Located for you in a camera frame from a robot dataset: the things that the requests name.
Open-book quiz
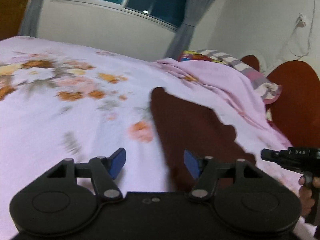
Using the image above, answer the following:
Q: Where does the grey curtain right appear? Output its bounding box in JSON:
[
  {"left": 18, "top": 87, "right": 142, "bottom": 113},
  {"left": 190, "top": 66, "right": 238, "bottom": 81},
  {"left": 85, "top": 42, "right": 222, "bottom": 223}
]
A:
[{"left": 165, "top": 0, "right": 215, "bottom": 60}]

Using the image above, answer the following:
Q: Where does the brown wooden door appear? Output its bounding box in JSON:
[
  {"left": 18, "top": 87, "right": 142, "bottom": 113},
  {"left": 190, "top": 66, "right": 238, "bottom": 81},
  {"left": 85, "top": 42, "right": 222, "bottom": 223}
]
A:
[{"left": 1, "top": 0, "right": 28, "bottom": 40}]

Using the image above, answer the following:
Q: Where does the white wall cable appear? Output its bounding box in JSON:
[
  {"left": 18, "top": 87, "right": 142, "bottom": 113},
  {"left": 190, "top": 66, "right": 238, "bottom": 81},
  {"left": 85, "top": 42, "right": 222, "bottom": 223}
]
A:
[{"left": 277, "top": 0, "right": 317, "bottom": 63}]

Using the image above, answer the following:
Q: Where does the colourful red yellow cloth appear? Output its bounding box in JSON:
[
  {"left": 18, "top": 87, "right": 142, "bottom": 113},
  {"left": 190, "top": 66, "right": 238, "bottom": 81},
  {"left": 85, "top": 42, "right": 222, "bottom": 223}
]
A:
[{"left": 178, "top": 50, "right": 214, "bottom": 62}]

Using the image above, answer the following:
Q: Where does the red and white headboard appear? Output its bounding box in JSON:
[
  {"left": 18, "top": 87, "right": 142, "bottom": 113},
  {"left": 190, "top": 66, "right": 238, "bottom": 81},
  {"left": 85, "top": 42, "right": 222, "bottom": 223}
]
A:
[{"left": 240, "top": 55, "right": 320, "bottom": 153}]

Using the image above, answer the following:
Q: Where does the right hand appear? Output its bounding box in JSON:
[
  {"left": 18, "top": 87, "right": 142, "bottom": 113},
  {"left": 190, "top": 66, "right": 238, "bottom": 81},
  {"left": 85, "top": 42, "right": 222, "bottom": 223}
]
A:
[{"left": 298, "top": 176, "right": 315, "bottom": 217}]

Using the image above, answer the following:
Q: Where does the pink floral bed sheet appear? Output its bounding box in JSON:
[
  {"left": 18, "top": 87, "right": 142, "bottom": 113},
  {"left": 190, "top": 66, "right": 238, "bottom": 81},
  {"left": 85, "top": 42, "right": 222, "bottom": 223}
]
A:
[{"left": 1, "top": 36, "right": 319, "bottom": 239}]

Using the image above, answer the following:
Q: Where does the grey curtain left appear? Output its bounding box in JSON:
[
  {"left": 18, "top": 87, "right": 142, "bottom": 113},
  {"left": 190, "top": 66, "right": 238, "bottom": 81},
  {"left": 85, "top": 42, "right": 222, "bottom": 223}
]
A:
[{"left": 18, "top": 0, "right": 44, "bottom": 37}]

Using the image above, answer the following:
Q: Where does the grey curtain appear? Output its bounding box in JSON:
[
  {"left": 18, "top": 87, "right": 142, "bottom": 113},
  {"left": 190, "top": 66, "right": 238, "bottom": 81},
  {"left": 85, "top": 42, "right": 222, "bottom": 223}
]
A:
[
  {"left": 18, "top": 0, "right": 44, "bottom": 37},
  {"left": 165, "top": 0, "right": 215, "bottom": 60}
]

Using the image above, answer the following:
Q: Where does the striped pink pillow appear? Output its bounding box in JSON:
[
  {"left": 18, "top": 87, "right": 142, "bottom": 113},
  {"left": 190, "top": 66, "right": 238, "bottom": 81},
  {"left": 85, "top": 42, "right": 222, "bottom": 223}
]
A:
[{"left": 197, "top": 49, "right": 282, "bottom": 105}]

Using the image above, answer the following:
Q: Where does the dark maroon garment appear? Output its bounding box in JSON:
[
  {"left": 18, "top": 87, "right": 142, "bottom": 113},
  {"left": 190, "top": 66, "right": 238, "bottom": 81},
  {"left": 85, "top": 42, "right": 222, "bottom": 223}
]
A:
[{"left": 150, "top": 87, "right": 256, "bottom": 192}]

